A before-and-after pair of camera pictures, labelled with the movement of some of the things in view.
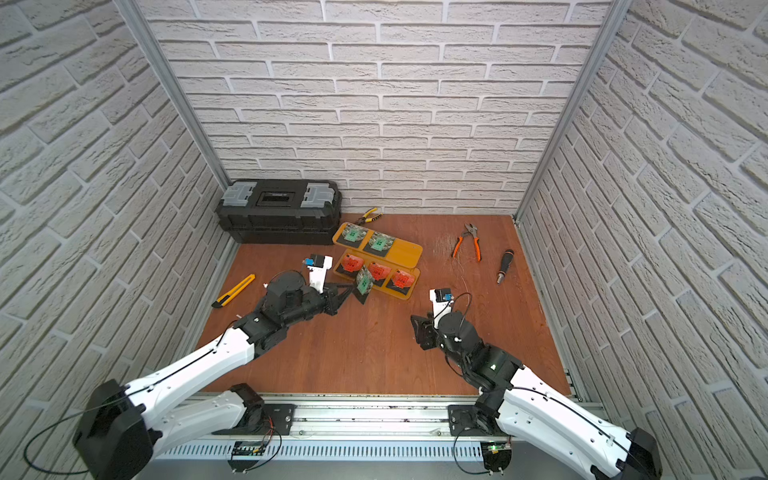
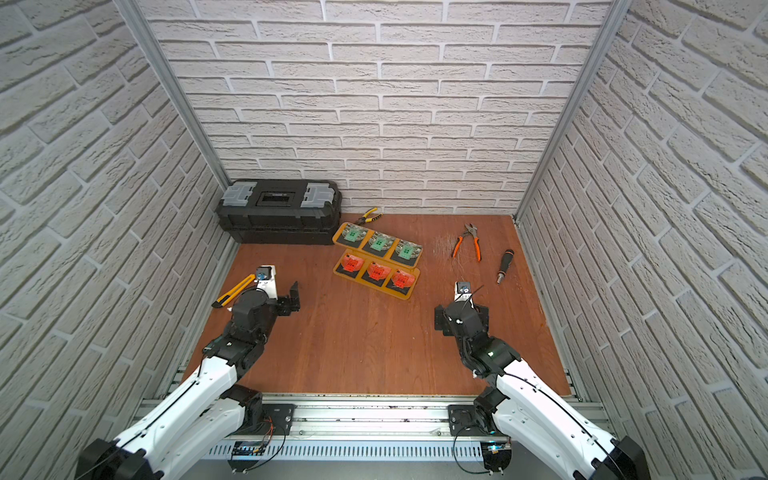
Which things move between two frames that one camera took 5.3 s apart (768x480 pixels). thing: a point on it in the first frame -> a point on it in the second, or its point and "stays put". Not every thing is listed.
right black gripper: x=423 y=333 -> x=440 y=318
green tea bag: x=381 y=242 stays put
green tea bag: x=364 y=280 -> x=407 y=250
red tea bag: x=402 y=280 stays put
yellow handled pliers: x=363 y=219 stays put
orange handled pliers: x=473 y=230 stays put
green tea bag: x=354 y=233 stays put
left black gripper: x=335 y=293 -> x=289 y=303
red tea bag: x=380 y=272 stays put
